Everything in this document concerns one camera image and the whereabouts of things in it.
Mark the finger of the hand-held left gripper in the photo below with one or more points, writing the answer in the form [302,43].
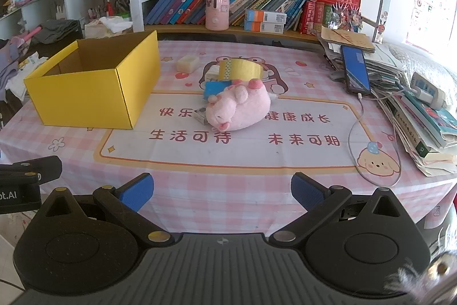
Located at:
[43,167]

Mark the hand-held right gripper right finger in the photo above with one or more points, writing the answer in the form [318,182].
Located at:
[305,189]

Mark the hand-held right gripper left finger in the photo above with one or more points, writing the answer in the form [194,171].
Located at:
[137,192]

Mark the yellow cardboard box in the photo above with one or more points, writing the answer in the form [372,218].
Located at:
[89,97]

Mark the white charger plug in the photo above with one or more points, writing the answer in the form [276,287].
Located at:
[212,73]
[200,115]

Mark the pink plush pig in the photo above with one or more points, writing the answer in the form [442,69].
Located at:
[239,108]

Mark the blue packet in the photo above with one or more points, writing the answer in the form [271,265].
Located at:
[216,90]

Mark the yellow tape roll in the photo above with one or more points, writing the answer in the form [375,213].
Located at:
[242,71]

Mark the cream eraser block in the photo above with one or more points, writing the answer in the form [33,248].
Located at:
[187,64]

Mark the pink printed tablecloth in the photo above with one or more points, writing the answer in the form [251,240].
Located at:
[250,151]

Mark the white and yellow cloth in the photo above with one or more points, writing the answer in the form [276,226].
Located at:
[25,76]

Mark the purple cloth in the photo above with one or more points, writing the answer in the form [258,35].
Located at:
[10,58]

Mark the black smartphone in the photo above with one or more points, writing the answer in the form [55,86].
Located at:
[355,71]

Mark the stack of workbooks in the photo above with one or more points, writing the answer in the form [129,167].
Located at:
[421,133]

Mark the pink stick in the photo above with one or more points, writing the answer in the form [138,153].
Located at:
[28,33]

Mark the grey folded cloth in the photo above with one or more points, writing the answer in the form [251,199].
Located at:
[59,30]

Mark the grey fluffy charm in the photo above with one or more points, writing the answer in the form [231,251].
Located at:
[414,280]

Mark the stack of loose papers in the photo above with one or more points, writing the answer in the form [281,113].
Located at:
[383,65]

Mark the tissue box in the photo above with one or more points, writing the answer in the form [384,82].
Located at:
[107,28]

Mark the brown paper envelope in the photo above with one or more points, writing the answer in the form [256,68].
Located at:
[348,38]

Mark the white barcode scanner device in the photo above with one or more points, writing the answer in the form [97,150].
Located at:
[426,90]

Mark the orange and blue carton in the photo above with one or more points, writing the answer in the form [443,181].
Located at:
[266,16]
[264,28]

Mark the white quilted blanket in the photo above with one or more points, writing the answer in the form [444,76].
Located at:
[425,62]

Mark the cluster of acrylic figure stands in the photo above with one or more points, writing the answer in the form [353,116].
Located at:
[346,17]

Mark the red boxed book set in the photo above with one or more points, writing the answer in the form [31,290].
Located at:
[317,12]

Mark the small cartoon standee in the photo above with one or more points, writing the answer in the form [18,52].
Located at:
[380,28]

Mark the row of leaning books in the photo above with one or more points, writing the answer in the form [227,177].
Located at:
[178,3]

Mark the pink cylindrical humidifier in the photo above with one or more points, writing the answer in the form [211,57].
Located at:
[217,10]

